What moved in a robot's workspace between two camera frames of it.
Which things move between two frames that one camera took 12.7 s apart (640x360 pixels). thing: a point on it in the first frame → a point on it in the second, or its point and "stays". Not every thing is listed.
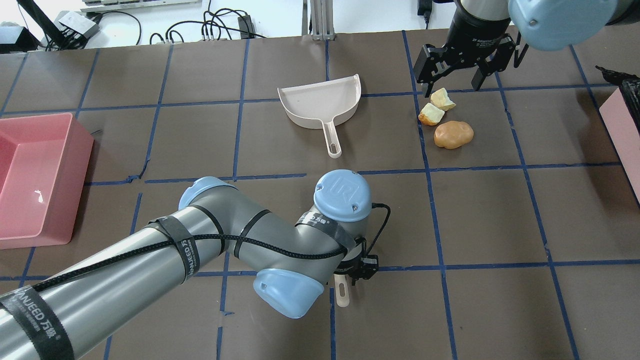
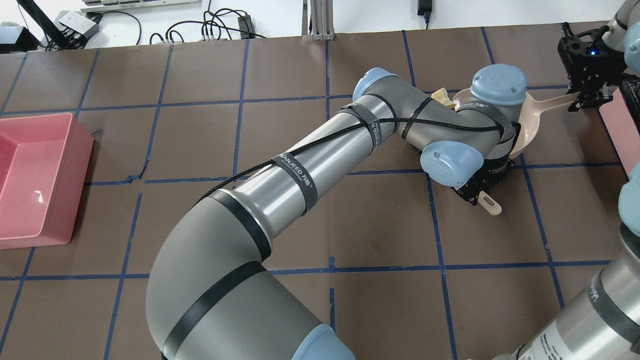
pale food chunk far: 440,98 stays
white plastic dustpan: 322,104 → 529,114
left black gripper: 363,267 → 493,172
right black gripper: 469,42 → 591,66
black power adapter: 245,24 stays
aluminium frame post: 322,18 stays
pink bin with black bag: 620,113 stays
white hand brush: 343,301 → 488,203
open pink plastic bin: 45,159 stays
